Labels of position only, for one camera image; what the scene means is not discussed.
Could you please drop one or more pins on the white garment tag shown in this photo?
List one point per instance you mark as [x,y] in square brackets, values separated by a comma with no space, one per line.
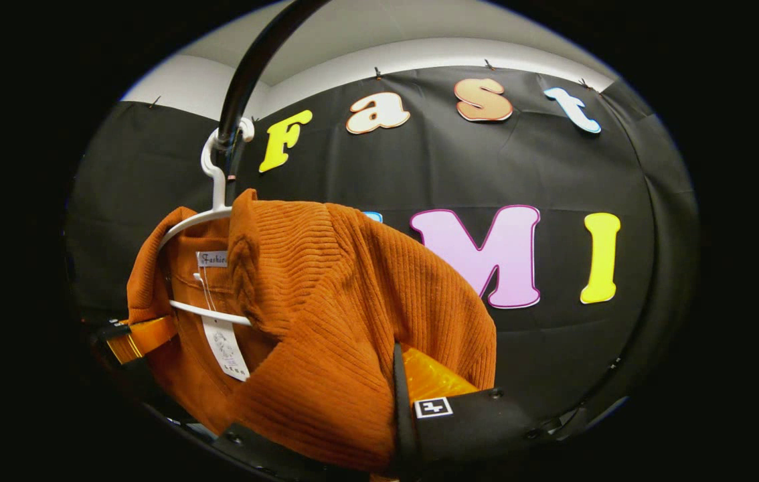
[225,348]

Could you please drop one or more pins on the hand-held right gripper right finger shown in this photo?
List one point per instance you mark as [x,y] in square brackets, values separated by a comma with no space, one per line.
[486,428]

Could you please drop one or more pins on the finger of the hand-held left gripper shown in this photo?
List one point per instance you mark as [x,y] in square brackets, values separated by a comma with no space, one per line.
[145,338]

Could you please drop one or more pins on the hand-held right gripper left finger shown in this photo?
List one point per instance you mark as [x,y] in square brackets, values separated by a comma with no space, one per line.
[245,442]

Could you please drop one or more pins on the black clothes rail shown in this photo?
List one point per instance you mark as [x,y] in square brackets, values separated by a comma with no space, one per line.
[245,73]

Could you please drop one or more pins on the white clothes hanger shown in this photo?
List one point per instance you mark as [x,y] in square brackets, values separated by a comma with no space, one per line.
[217,187]

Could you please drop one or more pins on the black backdrop cloth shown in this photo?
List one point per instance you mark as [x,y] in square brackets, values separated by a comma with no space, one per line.
[553,167]

